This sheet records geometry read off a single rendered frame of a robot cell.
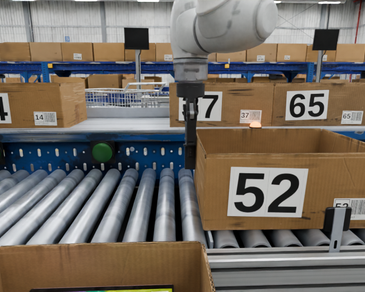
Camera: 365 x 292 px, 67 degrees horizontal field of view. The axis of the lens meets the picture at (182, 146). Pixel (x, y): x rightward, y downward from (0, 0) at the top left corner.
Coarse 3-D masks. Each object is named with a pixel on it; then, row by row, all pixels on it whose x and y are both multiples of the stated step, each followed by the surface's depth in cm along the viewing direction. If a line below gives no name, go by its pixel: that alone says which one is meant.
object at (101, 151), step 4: (100, 144) 98; (104, 144) 98; (96, 148) 98; (100, 148) 98; (104, 148) 98; (108, 148) 98; (92, 152) 98; (96, 152) 98; (100, 152) 98; (104, 152) 98; (108, 152) 98; (96, 156) 99; (100, 156) 98; (104, 156) 99; (108, 156) 99; (100, 160) 99; (104, 160) 99
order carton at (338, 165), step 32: (288, 128) 84; (224, 160) 56; (256, 160) 56; (288, 160) 56; (320, 160) 56; (352, 160) 57; (224, 192) 58; (320, 192) 58; (352, 192) 58; (224, 224) 59; (256, 224) 60; (288, 224) 60; (320, 224) 60; (352, 224) 60
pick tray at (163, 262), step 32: (0, 256) 37; (32, 256) 37; (64, 256) 38; (96, 256) 38; (128, 256) 38; (160, 256) 38; (192, 256) 38; (0, 288) 37; (32, 288) 38; (192, 288) 40
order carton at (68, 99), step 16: (16, 96) 100; (32, 96) 100; (48, 96) 101; (64, 96) 104; (80, 96) 121; (16, 112) 101; (32, 112) 102; (64, 112) 104; (80, 112) 121; (0, 128) 103
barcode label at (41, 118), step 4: (36, 112) 102; (40, 112) 102; (44, 112) 102; (48, 112) 102; (52, 112) 102; (36, 116) 102; (40, 116) 102; (44, 116) 102; (48, 116) 102; (52, 116) 102; (36, 120) 102; (40, 120) 102; (44, 120) 102; (48, 120) 102; (52, 120) 102; (56, 120) 102; (36, 124) 102; (40, 124) 103; (44, 124) 103; (48, 124) 103; (52, 124) 103; (56, 124) 103
